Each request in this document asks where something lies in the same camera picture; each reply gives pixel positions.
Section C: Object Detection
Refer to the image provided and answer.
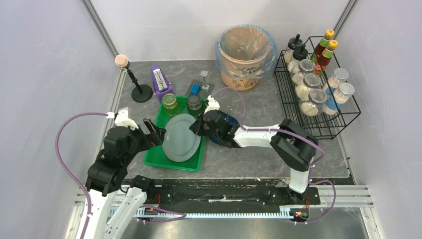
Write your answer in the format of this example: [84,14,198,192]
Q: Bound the dark blue plate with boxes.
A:
[207,110,240,148]

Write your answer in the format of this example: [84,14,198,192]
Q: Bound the light blue plate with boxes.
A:
[162,114,201,163]

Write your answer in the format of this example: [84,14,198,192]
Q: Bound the dark clear glass cup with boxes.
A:
[187,94,203,119]

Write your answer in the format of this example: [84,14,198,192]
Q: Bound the green glass cup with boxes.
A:
[162,93,181,118]

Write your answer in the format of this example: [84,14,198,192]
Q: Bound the glass rice jar front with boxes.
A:
[299,89,328,117]

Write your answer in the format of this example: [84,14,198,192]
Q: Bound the round glass rice jar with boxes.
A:
[291,59,316,85]

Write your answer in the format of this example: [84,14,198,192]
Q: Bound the black-lid shaker jar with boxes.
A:
[287,44,308,73]
[283,34,303,64]

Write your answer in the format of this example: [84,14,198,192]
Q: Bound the sauce bottle yellow cap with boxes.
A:
[311,29,335,63]
[315,40,338,75]

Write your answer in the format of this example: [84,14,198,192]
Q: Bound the tall bead jar silver lid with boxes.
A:
[323,82,355,115]

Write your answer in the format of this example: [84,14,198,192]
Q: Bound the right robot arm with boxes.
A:
[189,110,324,204]

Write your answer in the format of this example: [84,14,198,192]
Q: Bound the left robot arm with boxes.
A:
[78,119,166,239]

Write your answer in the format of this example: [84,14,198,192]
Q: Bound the green plastic tray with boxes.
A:
[144,96,206,172]

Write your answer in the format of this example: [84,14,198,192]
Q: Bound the grey lego baseplate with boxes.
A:
[185,80,215,98]

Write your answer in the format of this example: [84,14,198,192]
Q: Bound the grey lego tower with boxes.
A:
[200,70,210,91]

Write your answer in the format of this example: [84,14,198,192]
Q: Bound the blue lego brick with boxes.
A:
[190,84,201,95]

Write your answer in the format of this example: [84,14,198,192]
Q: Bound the black stand wooden ball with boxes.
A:
[114,54,153,103]

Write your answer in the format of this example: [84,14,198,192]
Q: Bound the purple metronome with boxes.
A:
[151,65,174,102]

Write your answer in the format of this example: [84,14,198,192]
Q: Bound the tan capybara trash bin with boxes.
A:
[215,24,278,91]

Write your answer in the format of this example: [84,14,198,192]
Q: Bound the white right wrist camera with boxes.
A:
[204,95,220,115]

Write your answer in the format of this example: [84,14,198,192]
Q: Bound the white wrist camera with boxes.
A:
[204,95,220,115]
[106,107,139,130]

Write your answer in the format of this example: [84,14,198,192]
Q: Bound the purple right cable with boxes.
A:
[211,87,337,225]

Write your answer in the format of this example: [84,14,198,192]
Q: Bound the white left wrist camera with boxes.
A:
[106,107,139,130]

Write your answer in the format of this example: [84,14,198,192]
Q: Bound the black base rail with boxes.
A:
[145,178,321,214]

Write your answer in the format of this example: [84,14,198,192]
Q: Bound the black wire rack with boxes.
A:
[274,49,361,139]

